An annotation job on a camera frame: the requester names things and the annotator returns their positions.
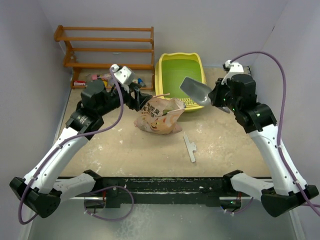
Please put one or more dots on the white bag sealing clip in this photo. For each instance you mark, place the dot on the white bag sealing clip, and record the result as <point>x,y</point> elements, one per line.
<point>191,148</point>

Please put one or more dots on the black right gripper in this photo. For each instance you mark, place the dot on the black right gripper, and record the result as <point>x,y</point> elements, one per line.
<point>214,94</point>

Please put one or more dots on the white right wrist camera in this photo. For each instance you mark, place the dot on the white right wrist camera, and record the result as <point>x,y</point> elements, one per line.
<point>231,69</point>

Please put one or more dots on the pink small package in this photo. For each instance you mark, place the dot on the pink small package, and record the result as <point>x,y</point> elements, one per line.
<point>94,77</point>

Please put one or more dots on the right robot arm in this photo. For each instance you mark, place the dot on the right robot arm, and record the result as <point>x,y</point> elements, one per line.
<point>288,188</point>

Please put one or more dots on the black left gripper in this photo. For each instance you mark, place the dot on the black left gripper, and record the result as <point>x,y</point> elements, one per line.
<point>140,99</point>

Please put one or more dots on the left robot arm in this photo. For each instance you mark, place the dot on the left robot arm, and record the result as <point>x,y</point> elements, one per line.
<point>39,189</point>

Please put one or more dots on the wooden shelf rack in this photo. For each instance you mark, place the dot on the wooden shelf rack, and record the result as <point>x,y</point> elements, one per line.
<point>70,60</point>

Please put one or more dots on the pink cat litter bag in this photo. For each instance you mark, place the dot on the pink cat litter bag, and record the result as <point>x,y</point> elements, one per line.
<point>160,116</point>

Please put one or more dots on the grey metal litter scoop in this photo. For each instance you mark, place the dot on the grey metal litter scoop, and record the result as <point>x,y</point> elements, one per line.
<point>203,95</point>

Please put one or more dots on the yellow green litter box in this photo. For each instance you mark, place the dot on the yellow green litter box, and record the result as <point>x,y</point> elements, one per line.
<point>172,69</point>

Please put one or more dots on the red white small box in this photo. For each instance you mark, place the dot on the red white small box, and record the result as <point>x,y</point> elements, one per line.
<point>79,83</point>

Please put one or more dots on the blue grey bottle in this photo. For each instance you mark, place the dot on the blue grey bottle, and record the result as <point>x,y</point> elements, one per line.
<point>141,83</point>

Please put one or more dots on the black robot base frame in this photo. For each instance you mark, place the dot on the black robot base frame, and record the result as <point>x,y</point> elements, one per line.
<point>208,191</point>

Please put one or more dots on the clear plastic cup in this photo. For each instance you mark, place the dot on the clear plastic cup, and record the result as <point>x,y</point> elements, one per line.
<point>109,79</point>

